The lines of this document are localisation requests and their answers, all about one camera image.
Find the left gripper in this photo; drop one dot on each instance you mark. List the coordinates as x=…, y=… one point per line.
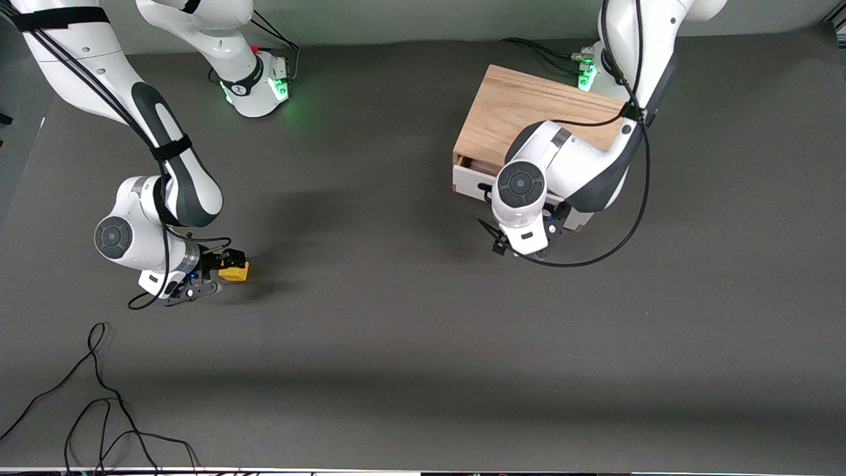
x=498, y=248

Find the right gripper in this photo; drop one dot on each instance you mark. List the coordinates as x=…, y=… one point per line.
x=211, y=263

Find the yellow cube block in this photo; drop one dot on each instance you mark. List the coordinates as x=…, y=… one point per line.
x=234, y=272

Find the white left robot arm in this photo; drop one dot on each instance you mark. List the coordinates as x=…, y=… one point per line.
x=581, y=165

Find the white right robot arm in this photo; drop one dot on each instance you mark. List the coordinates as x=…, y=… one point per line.
x=178, y=172

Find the wooden drawer cabinet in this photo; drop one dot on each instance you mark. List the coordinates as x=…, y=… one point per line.
x=522, y=112

